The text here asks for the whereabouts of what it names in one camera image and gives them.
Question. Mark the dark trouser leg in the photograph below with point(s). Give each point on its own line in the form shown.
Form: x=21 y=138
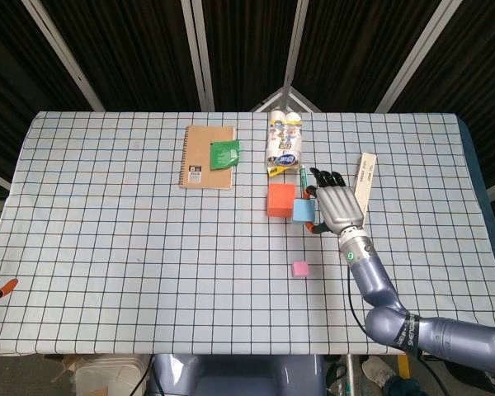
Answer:
x=400 y=385

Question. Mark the white sneaker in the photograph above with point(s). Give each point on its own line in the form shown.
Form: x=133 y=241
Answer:
x=377 y=371

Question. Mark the green marker pen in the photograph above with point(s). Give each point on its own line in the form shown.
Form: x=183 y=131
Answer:
x=303 y=177

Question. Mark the white triangular screen foot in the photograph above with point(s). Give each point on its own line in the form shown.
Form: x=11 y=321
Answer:
x=268 y=100

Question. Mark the kraft spiral notebook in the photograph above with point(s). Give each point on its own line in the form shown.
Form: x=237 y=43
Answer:
x=206 y=156

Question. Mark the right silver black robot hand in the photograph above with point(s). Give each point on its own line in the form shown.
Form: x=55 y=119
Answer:
x=340 y=206

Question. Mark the wooden ruler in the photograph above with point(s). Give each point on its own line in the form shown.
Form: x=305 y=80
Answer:
x=367 y=173

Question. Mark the large orange foam cube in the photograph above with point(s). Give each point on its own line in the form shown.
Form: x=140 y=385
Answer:
x=278 y=202

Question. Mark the white plastic bin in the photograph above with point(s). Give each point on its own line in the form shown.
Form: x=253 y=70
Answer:
x=111 y=375

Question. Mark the green foil sachet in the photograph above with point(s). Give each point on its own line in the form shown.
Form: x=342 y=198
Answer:
x=223 y=154

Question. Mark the small pink foam cube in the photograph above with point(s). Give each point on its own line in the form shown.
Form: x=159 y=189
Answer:
x=300 y=269

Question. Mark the plastic-wrapped tape roll pack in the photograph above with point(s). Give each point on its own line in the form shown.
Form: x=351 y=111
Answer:
x=284 y=140

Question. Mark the orange-tipped spring clamp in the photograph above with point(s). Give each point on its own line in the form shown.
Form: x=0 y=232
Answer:
x=6 y=286

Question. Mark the grey-blue robot torso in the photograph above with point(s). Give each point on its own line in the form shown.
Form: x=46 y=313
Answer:
x=239 y=375

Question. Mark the medium blue foam cube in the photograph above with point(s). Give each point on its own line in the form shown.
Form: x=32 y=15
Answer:
x=303 y=211

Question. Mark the dark pleated screen fabric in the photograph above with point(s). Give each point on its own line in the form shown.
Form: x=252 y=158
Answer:
x=140 y=41

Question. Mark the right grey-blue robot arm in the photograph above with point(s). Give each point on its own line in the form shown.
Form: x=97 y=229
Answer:
x=375 y=288

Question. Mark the checkered light blue tablecloth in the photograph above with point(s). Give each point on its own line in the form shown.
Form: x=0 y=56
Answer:
x=107 y=247

